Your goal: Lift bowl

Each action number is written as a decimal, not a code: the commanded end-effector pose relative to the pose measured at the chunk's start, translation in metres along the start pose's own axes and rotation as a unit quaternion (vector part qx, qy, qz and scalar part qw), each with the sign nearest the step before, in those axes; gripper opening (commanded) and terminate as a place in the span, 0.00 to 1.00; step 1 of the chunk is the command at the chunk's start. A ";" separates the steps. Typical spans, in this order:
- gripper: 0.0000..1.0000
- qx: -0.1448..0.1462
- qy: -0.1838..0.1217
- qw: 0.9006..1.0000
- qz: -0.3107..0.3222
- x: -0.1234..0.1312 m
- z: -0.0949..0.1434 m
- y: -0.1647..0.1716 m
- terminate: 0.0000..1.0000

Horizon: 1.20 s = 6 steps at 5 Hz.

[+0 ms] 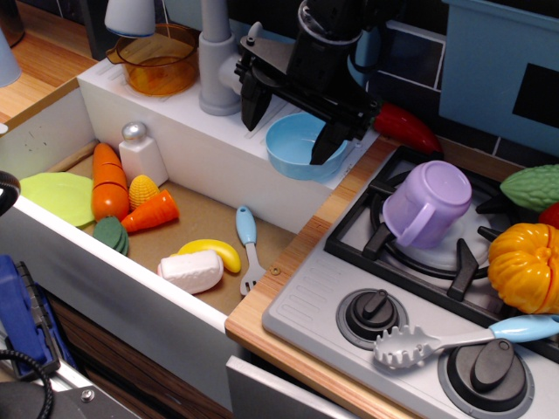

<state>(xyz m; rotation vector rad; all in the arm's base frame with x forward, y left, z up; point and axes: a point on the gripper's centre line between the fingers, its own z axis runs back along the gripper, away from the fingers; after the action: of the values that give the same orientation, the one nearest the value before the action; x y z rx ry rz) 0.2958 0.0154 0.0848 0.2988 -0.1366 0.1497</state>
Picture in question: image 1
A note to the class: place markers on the light blue plastic bowl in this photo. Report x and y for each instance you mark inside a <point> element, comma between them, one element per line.
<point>289,144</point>

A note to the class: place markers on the light green plastic plate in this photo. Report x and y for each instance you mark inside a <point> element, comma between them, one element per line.
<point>65,195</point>

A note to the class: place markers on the white toy bread block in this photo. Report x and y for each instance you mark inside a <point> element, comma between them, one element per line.
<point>192,272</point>

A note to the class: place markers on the large orange toy carrot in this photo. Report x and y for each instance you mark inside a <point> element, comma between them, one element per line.
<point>110,188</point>

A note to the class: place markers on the green toy bitter gourd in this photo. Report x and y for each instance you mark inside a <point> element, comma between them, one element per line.
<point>533,188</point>

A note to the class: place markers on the grey pasta spoon blue handle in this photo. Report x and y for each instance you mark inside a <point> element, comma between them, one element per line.
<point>408,345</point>

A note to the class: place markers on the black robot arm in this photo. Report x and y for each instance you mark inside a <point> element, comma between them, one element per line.
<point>313,72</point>

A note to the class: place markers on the dark green leaf piece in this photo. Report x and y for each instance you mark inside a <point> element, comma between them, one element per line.
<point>111,232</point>

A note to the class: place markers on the yellow toy corn piece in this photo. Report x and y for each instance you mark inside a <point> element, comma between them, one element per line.
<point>141,189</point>

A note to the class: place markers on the grey toy stove top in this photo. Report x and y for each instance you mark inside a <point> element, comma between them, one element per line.
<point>304,314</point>

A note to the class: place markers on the grey fork blue handle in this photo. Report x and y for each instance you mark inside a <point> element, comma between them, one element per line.
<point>247,234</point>

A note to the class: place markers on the black stove knob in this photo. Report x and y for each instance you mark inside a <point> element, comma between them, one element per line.
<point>366,314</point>
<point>487,380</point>

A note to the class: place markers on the right black stove knob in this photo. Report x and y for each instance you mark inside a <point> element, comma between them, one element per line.
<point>487,380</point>

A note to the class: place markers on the red toy tomato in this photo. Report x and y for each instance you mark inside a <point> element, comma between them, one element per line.
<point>550,216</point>

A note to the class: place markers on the white salt shaker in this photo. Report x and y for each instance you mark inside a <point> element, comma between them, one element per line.
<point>140,154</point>

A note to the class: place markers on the amber transparent measuring pot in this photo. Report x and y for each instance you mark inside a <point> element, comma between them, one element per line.
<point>163,64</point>

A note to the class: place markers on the white toy sink basin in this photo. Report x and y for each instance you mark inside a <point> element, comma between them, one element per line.
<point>215,156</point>

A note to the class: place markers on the red toy pepper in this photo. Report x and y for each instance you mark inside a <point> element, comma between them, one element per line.
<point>400,125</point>

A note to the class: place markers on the left black stove knob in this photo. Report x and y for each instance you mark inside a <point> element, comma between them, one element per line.
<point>366,314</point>

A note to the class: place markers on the light blue cabinet box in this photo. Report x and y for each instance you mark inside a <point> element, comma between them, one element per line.
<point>500,72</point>

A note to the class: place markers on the orange toy pumpkin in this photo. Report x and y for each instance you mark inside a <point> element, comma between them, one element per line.
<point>523,267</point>

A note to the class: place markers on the grey toy faucet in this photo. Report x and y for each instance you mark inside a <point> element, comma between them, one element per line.
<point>218,56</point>

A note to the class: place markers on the blue case with black latch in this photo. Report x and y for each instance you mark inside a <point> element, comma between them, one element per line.
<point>28,319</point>

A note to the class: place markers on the small orange carrot piece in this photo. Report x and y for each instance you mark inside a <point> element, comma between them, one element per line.
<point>156,211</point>

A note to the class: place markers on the purple plastic cup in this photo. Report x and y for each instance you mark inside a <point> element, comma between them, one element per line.
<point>433,196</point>

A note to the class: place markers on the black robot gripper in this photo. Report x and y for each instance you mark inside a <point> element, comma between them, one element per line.
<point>312,73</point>

